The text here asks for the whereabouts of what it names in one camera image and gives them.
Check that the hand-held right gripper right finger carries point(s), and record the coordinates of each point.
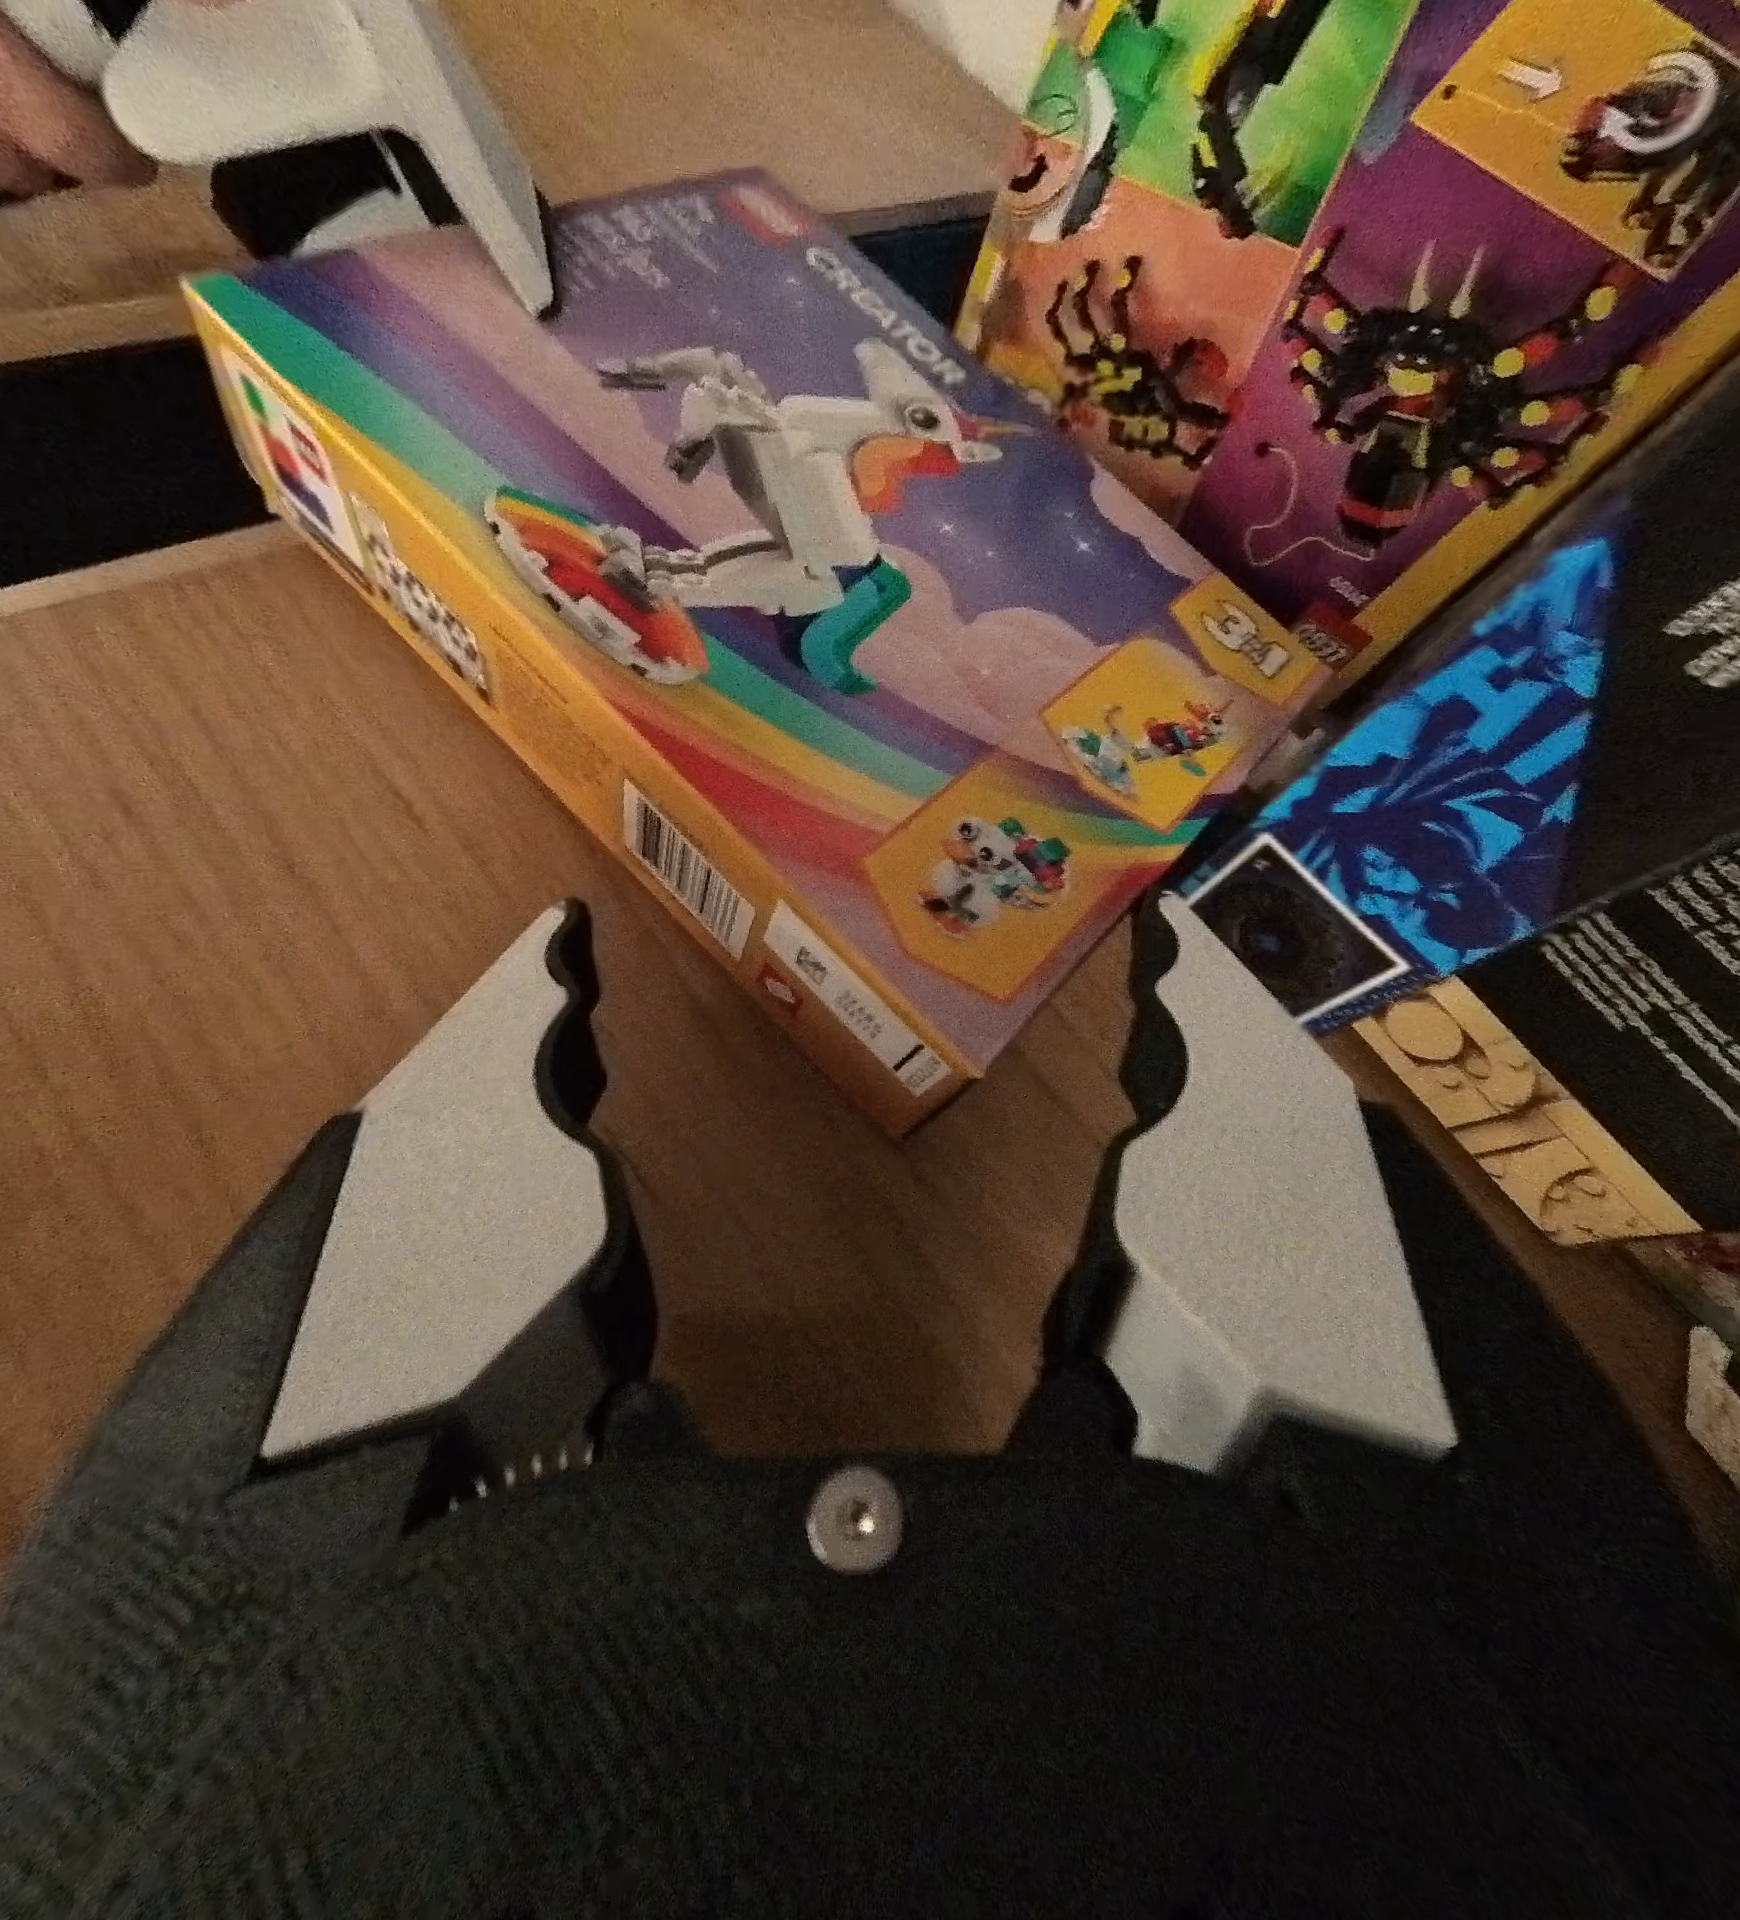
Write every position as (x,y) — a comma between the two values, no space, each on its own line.
(1260,1274)

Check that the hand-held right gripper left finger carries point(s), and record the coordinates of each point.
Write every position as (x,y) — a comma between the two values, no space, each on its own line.
(435,1245)

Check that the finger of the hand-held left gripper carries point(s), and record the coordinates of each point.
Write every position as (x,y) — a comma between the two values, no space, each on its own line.
(984,39)
(474,135)

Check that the yellow unicorn toy box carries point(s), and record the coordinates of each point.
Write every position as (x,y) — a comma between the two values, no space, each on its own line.
(811,600)

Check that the person's left hand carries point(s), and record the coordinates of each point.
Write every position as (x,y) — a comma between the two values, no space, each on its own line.
(14,90)

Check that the black bat logo toy box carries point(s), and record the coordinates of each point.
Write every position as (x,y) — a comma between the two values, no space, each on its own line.
(1486,749)

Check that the spider toy box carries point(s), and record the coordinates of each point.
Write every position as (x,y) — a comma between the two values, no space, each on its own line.
(1486,375)

